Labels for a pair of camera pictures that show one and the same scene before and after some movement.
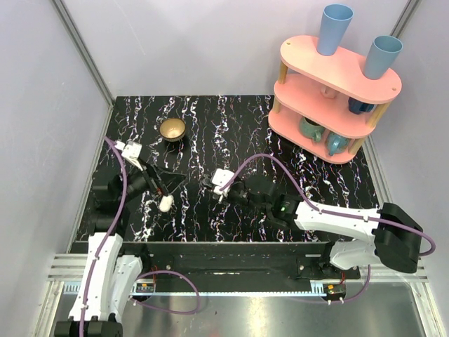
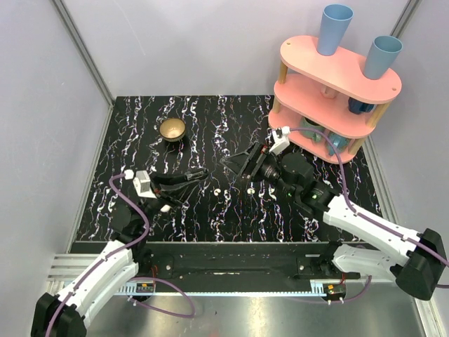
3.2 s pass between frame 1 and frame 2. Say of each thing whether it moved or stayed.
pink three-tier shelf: stayed
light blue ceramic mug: stayed
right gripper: moved
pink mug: stayed
